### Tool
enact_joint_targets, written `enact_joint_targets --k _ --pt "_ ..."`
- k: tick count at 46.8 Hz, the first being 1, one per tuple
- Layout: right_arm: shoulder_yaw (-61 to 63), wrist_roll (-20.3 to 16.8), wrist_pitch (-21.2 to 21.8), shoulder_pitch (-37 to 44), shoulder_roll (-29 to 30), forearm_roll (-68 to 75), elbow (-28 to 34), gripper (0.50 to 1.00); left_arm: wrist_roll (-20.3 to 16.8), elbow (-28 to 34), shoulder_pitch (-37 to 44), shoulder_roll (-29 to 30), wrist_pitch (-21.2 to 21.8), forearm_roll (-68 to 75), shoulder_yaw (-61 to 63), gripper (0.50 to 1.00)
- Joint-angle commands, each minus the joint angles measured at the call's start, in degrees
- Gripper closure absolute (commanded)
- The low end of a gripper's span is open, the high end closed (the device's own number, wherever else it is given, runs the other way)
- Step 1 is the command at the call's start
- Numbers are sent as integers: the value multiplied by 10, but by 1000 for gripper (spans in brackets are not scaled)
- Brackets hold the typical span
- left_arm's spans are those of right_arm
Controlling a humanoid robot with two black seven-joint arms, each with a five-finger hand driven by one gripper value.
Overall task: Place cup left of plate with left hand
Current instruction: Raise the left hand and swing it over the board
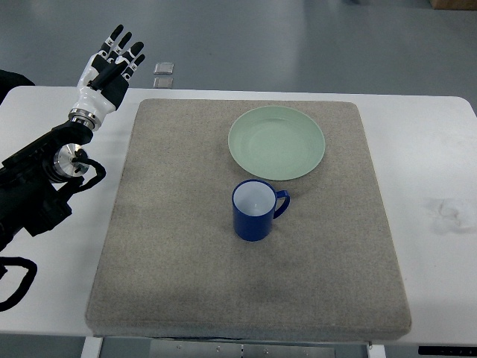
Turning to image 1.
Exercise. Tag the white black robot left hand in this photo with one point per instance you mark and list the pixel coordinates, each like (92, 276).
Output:
(105, 79)

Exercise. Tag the black table control panel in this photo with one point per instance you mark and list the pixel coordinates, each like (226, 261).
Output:
(448, 351)

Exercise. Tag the metal floor plate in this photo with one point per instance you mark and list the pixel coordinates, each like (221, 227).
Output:
(163, 68)
(163, 83)

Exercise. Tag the light green plate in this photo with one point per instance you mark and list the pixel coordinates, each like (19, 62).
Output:
(276, 143)

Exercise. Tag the metal table frame bracket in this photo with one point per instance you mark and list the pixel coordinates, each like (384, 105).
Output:
(168, 348)

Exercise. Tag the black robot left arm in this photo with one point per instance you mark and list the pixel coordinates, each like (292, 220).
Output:
(34, 194)

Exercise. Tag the blue mug white inside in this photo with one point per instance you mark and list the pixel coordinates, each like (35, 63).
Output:
(256, 204)

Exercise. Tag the upper metal floor plate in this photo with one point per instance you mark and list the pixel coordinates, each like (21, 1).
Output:
(163, 68)

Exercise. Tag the cardboard box corner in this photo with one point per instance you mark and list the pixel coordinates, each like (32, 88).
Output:
(454, 4)

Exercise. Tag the lower metal floor plate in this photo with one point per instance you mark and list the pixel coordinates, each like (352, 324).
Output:
(163, 83)

